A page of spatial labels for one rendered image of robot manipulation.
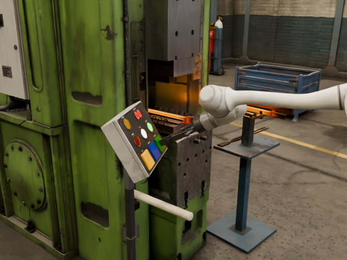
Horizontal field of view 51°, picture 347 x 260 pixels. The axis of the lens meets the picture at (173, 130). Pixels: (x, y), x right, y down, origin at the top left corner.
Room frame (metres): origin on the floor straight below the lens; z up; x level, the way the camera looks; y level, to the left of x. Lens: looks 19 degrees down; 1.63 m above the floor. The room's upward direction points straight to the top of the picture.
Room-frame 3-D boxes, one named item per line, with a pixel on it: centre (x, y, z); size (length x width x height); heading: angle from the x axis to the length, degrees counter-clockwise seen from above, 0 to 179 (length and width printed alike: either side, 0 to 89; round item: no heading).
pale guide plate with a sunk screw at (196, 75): (2.41, -0.15, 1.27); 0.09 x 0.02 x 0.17; 143
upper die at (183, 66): (2.21, 0.11, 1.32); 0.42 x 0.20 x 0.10; 53
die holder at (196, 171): (2.26, 0.08, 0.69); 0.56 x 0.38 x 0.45; 53
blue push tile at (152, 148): (1.56, 0.09, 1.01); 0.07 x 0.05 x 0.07; 168
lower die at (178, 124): (2.21, 0.11, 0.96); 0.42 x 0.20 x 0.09; 53
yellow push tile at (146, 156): (1.46, 0.11, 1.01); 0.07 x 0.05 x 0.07; 168
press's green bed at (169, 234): (2.26, 0.08, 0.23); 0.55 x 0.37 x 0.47; 53
